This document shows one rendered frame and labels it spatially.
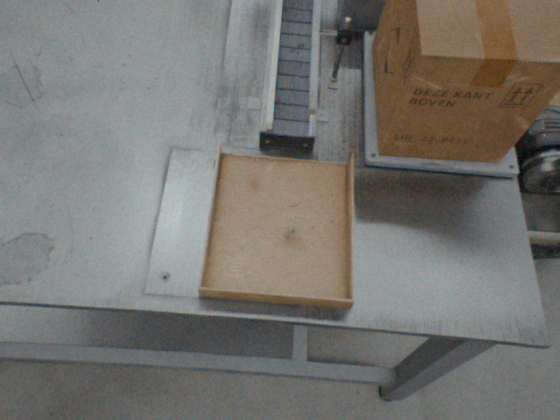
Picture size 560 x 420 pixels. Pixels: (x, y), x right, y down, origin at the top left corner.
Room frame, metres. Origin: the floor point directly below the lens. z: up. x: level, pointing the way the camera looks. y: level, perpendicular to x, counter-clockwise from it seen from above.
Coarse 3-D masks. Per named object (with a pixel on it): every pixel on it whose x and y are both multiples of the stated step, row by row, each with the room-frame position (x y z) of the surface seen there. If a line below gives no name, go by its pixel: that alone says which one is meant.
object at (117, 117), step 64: (0, 0) 0.88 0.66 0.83; (64, 0) 0.92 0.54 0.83; (128, 0) 0.95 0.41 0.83; (192, 0) 0.99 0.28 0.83; (256, 0) 1.03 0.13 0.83; (0, 64) 0.71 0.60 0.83; (64, 64) 0.74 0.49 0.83; (128, 64) 0.77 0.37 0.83; (192, 64) 0.80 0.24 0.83; (256, 64) 0.83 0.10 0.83; (320, 64) 0.86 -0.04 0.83; (0, 128) 0.56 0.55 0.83; (64, 128) 0.58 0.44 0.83; (128, 128) 0.61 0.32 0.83; (192, 128) 0.63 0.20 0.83; (256, 128) 0.66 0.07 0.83; (320, 128) 0.69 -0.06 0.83; (0, 192) 0.43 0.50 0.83; (64, 192) 0.45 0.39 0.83; (128, 192) 0.47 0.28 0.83; (192, 192) 0.49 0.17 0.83; (384, 192) 0.55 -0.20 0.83; (448, 192) 0.58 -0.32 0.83; (512, 192) 0.60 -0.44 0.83; (0, 256) 0.31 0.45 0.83; (64, 256) 0.32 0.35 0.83; (128, 256) 0.34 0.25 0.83; (192, 256) 0.36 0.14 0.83; (384, 256) 0.42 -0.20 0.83; (448, 256) 0.44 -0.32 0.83; (512, 256) 0.46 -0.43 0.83; (256, 320) 0.26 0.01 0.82; (320, 320) 0.28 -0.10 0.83; (384, 320) 0.30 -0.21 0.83; (448, 320) 0.32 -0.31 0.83; (512, 320) 0.34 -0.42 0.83
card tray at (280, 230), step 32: (224, 160) 0.57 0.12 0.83; (256, 160) 0.58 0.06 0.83; (288, 160) 0.59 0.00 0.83; (352, 160) 0.59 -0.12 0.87; (224, 192) 0.50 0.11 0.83; (256, 192) 0.51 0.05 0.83; (288, 192) 0.52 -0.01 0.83; (320, 192) 0.53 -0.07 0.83; (352, 192) 0.52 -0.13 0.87; (224, 224) 0.43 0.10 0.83; (256, 224) 0.44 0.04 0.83; (288, 224) 0.45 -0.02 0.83; (320, 224) 0.46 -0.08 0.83; (352, 224) 0.45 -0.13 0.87; (224, 256) 0.37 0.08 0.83; (256, 256) 0.38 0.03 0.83; (288, 256) 0.39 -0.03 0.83; (320, 256) 0.39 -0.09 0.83; (352, 256) 0.39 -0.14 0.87; (224, 288) 0.29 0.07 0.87; (256, 288) 0.32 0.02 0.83; (288, 288) 0.33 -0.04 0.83; (320, 288) 0.33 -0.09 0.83; (352, 288) 0.33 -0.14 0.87
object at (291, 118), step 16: (288, 0) 0.98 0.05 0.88; (304, 0) 0.99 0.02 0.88; (288, 16) 0.93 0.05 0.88; (304, 16) 0.94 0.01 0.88; (288, 32) 0.89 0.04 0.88; (304, 32) 0.89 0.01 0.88; (288, 48) 0.84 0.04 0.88; (304, 48) 0.85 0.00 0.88; (288, 64) 0.80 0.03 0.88; (304, 64) 0.80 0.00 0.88; (288, 80) 0.75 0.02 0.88; (304, 80) 0.76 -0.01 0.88; (288, 96) 0.71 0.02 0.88; (304, 96) 0.72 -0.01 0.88; (288, 112) 0.67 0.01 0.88; (304, 112) 0.68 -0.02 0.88; (272, 128) 0.63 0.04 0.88; (288, 128) 0.63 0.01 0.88; (304, 128) 0.64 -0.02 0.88
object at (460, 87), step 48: (432, 0) 0.74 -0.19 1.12; (480, 0) 0.76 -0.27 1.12; (528, 0) 0.77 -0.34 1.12; (384, 48) 0.82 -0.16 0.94; (432, 48) 0.64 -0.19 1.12; (480, 48) 0.65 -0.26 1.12; (528, 48) 0.66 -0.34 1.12; (384, 96) 0.71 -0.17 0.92; (432, 96) 0.63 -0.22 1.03; (480, 96) 0.64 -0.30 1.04; (528, 96) 0.64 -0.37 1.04; (384, 144) 0.62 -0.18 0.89; (432, 144) 0.63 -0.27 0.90; (480, 144) 0.64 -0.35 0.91
